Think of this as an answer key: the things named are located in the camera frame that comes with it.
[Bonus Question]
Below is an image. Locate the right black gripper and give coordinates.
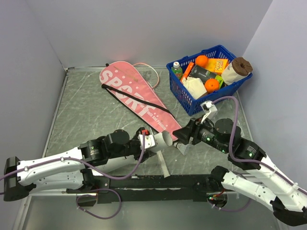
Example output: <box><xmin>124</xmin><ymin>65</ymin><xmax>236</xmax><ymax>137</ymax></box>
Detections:
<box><xmin>171</xmin><ymin>114</ymin><xmax>228</xmax><ymax>153</ymax></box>

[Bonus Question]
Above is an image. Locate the white shuttlecock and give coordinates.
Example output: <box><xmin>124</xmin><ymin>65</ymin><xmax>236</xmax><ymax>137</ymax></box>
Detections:
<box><xmin>173</xmin><ymin>142</ymin><xmax>190</xmax><ymax>155</ymax></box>

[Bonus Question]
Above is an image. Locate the white shuttlecock tube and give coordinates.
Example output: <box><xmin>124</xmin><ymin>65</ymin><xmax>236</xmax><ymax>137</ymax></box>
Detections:
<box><xmin>98</xmin><ymin>131</ymin><xmax>173</xmax><ymax>173</ymax></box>

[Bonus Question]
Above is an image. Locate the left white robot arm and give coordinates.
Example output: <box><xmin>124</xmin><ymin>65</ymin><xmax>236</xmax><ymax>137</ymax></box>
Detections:
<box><xmin>1</xmin><ymin>128</ymin><xmax>157</xmax><ymax>202</ymax></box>

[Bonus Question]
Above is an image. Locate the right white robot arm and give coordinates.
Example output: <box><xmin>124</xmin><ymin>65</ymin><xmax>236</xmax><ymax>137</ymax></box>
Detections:
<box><xmin>173</xmin><ymin>118</ymin><xmax>307</xmax><ymax>227</ymax></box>

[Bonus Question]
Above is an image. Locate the pink badminton racket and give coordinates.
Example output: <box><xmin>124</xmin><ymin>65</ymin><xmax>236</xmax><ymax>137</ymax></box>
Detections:
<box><xmin>133</xmin><ymin>62</ymin><xmax>170</xmax><ymax>178</ymax></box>

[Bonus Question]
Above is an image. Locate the white cloth bag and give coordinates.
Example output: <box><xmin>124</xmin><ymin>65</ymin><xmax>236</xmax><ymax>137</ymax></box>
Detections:
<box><xmin>182</xmin><ymin>77</ymin><xmax>208</xmax><ymax>99</ymax></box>

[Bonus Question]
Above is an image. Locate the orange fruit front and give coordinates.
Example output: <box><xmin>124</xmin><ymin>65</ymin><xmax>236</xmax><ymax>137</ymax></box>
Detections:
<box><xmin>204</xmin><ymin>79</ymin><xmax>220</xmax><ymax>93</ymax></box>

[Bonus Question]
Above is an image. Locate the orange fruit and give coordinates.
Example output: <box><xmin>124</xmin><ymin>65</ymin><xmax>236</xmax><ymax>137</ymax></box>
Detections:
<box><xmin>204</xmin><ymin>79</ymin><xmax>220</xmax><ymax>93</ymax></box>
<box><xmin>195</xmin><ymin>55</ymin><xmax>209</xmax><ymax>68</ymax></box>

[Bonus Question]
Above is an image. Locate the orange slim box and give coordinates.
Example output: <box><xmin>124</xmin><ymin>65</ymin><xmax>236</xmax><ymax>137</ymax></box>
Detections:
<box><xmin>180</xmin><ymin>62</ymin><xmax>195</xmax><ymax>82</ymax></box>

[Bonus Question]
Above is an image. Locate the green drink bottle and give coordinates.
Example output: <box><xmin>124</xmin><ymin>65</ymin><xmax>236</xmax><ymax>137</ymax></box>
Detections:
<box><xmin>171</xmin><ymin>61</ymin><xmax>183</xmax><ymax>80</ymax></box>

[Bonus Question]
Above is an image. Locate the blue plastic basket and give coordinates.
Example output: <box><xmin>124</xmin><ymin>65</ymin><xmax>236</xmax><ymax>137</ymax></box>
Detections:
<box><xmin>166</xmin><ymin>45</ymin><xmax>253</xmax><ymax>116</ymax></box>

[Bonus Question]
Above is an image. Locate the black packet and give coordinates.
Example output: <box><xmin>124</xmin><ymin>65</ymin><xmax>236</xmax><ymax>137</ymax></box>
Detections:
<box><xmin>189</xmin><ymin>65</ymin><xmax>216</xmax><ymax>83</ymax></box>

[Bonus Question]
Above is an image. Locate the lime green packet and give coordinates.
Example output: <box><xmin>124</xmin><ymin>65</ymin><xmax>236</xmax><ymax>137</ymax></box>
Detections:
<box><xmin>215</xmin><ymin>75</ymin><xmax>225</xmax><ymax>89</ymax></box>

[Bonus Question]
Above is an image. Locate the pink racket cover bag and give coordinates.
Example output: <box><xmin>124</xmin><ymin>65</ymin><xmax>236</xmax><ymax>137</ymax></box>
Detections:
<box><xmin>99</xmin><ymin>61</ymin><xmax>181</xmax><ymax>141</ymax></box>

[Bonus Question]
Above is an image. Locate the orange fruit back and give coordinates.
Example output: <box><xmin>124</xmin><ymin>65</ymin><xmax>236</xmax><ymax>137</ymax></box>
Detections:
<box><xmin>195</xmin><ymin>55</ymin><xmax>209</xmax><ymax>68</ymax></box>

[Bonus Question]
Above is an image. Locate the yellow orange snack box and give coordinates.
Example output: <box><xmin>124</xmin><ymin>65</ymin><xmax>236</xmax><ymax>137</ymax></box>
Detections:
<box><xmin>205</xmin><ymin>58</ymin><xmax>229</xmax><ymax>75</ymax></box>

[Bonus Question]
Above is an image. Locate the brown paper roll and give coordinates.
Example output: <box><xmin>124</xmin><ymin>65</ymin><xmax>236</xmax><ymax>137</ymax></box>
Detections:
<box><xmin>221</xmin><ymin>57</ymin><xmax>253</xmax><ymax>85</ymax></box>

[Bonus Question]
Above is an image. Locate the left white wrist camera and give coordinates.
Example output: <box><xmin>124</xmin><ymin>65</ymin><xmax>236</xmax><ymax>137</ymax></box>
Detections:
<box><xmin>138</xmin><ymin>129</ymin><xmax>157</xmax><ymax>150</ymax></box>

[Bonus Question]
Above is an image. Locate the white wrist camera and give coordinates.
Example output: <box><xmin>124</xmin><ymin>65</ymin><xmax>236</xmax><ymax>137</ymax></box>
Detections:
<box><xmin>201</xmin><ymin>101</ymin><xmax>217</xmax><ymax>119</ymax></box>
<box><xmin>138</xmin><ymin>129</ymin><xmax>157</xmax><ymax>150</ymax></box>

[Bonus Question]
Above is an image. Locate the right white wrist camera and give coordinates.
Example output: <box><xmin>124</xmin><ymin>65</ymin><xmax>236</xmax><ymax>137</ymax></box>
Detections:
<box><xmin>201</xmin><ymin>101</ymin><xmax>217</xmax><ymax>119</ymax></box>

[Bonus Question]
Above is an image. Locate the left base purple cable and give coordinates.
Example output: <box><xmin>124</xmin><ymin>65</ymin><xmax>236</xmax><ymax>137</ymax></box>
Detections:
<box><xmin>75</xmin><ymin>188</ymin><xmax>123</xmax><ymax>219</ymax></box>

